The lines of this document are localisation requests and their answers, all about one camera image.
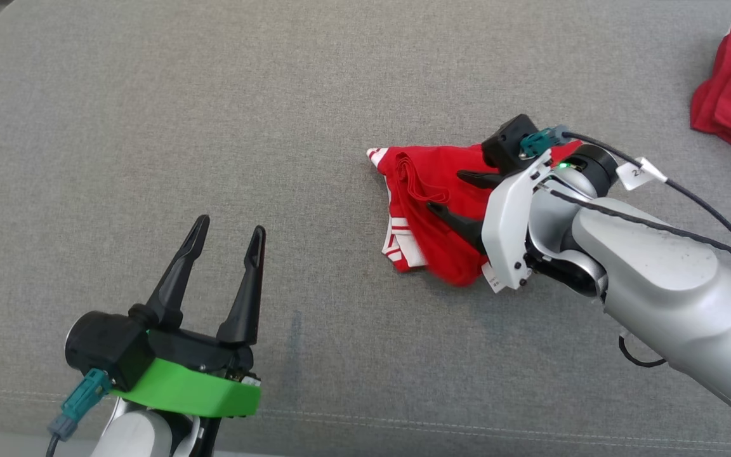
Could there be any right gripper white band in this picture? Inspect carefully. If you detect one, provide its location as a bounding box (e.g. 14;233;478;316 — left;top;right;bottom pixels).
427;150;553;289

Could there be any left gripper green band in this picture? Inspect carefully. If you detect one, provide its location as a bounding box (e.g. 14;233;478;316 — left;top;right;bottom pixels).
112;215;267;418

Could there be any red basketball jersey number 23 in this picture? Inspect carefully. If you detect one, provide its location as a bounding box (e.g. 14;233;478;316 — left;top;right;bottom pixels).
367;141;586;288

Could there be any grey fabric sofa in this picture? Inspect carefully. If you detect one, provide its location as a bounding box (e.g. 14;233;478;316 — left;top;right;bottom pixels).
0;0;731;457

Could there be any teal right camera cable connector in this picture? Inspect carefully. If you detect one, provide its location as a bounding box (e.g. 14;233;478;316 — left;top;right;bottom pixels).
519;125;572;159

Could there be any teal camera cable connector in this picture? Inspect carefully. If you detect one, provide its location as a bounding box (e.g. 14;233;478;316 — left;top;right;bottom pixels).
48;369;113;442
519;125;572;159

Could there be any teal left camera cable connector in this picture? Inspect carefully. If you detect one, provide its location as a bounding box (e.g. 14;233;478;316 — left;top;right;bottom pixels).
48;369;113;442

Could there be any white cable label tag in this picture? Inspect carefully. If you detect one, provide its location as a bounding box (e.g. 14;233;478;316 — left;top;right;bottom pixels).
616;157;668;192

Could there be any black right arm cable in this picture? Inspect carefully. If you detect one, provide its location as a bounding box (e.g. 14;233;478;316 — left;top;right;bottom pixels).
540;129;731;369

